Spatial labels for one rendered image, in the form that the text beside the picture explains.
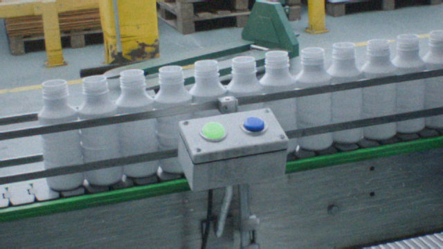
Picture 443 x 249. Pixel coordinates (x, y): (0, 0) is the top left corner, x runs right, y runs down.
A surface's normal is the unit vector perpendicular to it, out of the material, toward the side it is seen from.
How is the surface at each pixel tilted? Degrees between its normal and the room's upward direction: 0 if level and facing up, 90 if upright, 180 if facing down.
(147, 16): 90
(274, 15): 90
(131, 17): 90
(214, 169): 110
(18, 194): 0
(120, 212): 90
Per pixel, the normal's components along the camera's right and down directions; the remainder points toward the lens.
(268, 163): 0.30, 0.59
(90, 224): 0.30, 0.29
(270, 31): -0.79, 0.23
